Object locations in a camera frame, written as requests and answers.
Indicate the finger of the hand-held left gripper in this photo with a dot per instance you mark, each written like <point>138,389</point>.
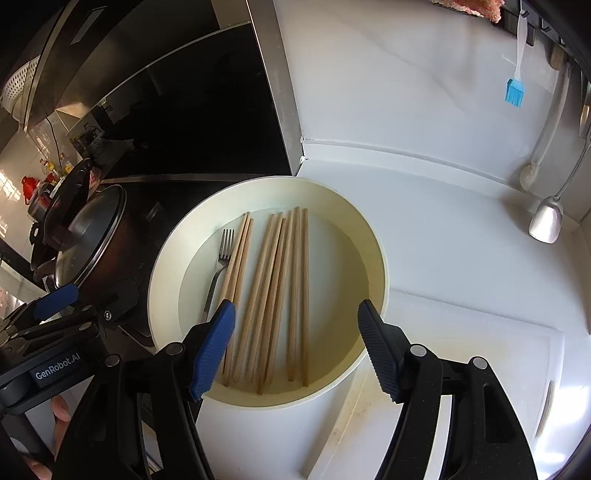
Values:
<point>122,300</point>
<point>55,300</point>

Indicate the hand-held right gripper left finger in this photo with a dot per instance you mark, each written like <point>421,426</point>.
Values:
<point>212,350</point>

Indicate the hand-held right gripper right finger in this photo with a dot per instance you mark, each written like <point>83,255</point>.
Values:
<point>376,350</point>

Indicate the bundle of wooden chopsticks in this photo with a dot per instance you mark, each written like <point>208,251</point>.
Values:
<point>302,300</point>

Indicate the metal fork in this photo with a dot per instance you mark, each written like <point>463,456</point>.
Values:
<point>225,254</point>

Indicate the white round bowl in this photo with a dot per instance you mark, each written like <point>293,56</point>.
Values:
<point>341,258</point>

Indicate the person's left hand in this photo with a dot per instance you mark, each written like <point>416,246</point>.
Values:
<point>61,413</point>

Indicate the dark cooking pot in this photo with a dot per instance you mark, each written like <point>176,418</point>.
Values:
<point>124,249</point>

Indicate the glass pot lid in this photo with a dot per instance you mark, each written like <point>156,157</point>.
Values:
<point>87,230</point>

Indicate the white cutting board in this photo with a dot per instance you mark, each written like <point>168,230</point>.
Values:
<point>485,350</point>

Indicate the red container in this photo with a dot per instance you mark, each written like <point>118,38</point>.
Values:
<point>30,187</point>

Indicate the black pan lid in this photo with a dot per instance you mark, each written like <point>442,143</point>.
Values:
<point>69,184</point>

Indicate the metal colander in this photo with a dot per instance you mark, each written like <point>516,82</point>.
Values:
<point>18,92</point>

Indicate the metal spatula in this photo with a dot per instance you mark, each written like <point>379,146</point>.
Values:
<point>545,221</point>

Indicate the white bottle brush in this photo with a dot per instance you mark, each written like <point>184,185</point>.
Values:
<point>531,173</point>

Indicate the stainless range hood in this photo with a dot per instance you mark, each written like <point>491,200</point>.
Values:
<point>115,55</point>

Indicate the blue silicone basting brush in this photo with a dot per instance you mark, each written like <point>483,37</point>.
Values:
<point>513,94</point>

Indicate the pink striped cloth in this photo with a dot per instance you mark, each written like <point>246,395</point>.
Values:
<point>480,7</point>

